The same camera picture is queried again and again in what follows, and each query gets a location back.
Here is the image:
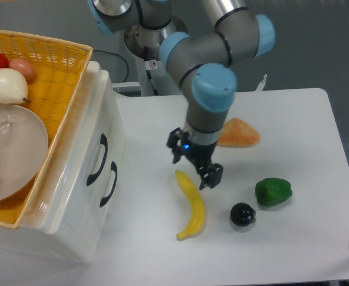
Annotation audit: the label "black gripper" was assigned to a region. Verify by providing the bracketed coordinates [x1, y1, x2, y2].
[167, 122, 223, 190]

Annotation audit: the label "white drawer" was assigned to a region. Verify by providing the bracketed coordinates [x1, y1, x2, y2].
[82, 161, 118, 263]
[47, 61, 126, 237]

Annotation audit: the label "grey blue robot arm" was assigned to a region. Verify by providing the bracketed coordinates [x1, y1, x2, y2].
[88, 1, 276, 188]

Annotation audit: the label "white drawer cabinet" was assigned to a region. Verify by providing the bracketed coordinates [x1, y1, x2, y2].
[0, 61, 126, 263]

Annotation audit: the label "orange toy melon slice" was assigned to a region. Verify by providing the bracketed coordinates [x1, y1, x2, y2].
[217, 117, 261, 148]

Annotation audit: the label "yellow toy banana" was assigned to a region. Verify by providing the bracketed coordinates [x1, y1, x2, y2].
[175, 170, 206, 241]

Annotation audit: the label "black toy eggplant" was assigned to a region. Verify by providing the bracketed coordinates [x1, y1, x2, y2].
[230, 202, 256, 227]

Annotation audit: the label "green toy bell pepper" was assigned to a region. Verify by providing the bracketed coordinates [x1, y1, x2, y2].
[255, 178, 293, 207]

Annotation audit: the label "yellow wicker basket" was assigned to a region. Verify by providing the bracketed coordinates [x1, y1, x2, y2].
[0, 30, 93, 229]

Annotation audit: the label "beige plate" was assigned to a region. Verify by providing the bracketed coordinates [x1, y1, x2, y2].
[0, 105, 48, 201]

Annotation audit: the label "pink toy peach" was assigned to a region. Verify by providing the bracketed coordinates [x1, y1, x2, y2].
[9, 58, 36, 82]

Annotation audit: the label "white toy pear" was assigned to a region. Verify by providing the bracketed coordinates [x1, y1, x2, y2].
[0, 68, 29, 104]

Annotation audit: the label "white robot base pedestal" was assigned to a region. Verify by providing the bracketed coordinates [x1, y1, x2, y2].
[111, 16, 190, 97]

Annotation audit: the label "black cable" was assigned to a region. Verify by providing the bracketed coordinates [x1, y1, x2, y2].
[92, 49, 130, 83]

